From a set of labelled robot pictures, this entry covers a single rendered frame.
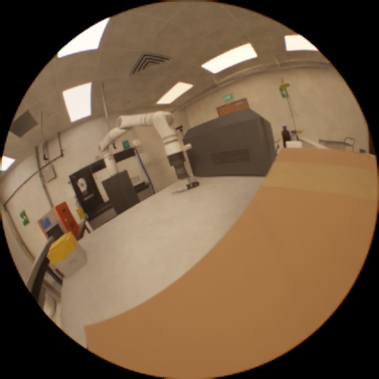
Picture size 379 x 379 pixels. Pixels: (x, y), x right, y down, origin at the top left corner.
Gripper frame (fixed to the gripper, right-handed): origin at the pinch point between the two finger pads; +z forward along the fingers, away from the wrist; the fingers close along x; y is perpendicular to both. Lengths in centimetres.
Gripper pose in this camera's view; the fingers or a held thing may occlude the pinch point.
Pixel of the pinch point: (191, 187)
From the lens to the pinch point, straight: 55.4
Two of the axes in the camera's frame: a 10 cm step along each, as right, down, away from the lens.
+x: 2.0, 2.9, -9.4
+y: -9.4, 3.4, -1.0
